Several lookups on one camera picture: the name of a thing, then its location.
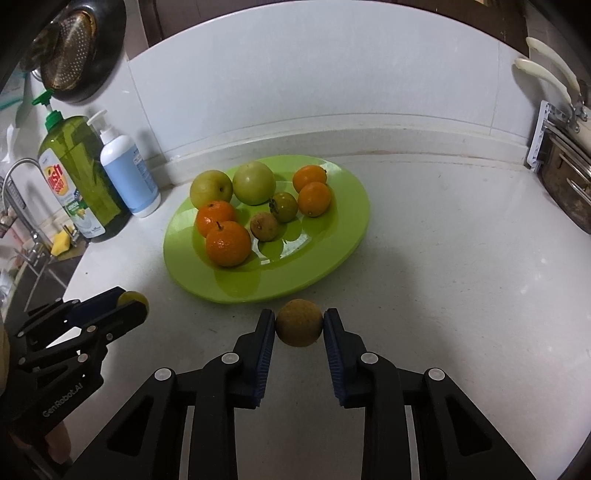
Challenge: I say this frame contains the small green tomato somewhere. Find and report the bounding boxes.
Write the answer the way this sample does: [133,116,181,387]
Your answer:
[117,291,149,311]

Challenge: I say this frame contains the mandarin with stem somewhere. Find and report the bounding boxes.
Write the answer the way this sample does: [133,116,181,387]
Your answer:
[205,221,252,268]

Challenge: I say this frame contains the orange mandarin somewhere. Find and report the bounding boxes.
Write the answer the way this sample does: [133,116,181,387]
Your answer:
[194,200,236,238]

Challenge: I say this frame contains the yellow-green apple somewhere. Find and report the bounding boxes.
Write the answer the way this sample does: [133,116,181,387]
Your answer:
[189,170,233,209]

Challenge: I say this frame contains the brown kiwi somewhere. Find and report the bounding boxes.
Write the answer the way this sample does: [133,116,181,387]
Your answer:
[249,212,280,242]
[276,299,322,348]

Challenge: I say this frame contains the large green apple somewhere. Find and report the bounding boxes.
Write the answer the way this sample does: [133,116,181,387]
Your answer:
[232,161,276,206]

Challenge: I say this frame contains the green tomato with stem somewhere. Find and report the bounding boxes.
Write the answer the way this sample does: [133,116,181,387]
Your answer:
[270,192,298,223]

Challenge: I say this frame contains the oval orange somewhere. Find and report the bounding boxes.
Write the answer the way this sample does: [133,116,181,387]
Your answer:
[297,182,332,218]

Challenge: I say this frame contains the small orange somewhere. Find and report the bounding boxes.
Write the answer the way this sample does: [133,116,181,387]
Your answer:
[293,165,328,193]

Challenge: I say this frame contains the left hand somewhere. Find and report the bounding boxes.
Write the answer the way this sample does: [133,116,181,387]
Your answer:
[8,419,75,467]

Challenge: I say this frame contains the chrome sink faucet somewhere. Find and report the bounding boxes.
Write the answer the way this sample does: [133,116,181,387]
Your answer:
[1,157,52,277]

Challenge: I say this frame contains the yellow sponge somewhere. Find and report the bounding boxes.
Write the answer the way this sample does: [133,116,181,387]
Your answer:
[50,230,72,257]

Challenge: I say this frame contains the green dish soap bottle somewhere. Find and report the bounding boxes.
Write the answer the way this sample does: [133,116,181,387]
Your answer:
[32,90,131,242]

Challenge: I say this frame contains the white blue pump bottle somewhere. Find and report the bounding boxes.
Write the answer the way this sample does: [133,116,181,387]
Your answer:
[87,110,161,218]

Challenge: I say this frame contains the green plate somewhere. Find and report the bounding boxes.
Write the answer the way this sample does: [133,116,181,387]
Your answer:
[163,155,370,304]

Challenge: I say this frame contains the metal colander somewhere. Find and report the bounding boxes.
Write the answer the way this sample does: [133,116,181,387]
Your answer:
[38,1,127,104]

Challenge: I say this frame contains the metal dish rack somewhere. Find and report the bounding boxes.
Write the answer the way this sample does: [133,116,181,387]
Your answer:
[525,100,590,234]

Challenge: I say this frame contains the white pan with handle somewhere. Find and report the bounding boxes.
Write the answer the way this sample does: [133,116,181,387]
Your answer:
[514,58,590,150]

